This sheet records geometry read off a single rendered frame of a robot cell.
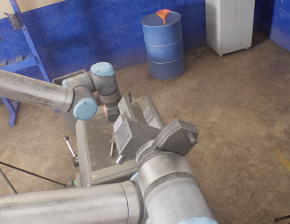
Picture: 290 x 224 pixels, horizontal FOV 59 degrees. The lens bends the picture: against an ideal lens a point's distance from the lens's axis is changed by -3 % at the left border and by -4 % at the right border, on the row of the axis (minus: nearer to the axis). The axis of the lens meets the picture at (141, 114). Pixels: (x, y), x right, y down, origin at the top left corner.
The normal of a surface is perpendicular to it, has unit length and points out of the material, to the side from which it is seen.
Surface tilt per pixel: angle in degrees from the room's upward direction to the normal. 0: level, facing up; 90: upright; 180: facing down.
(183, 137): 90
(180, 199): 4
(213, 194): 0
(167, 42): 90
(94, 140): 0
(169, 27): 90
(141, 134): 41
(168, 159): 12
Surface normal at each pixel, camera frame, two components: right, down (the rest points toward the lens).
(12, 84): 0.56, 0.01
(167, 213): -0.59, -0.53
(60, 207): 0.37, -0.52
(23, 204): 0.26, -0.80
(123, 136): -0.83, -0.27
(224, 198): -0.17, -0.75
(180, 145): 0.25, 0.60
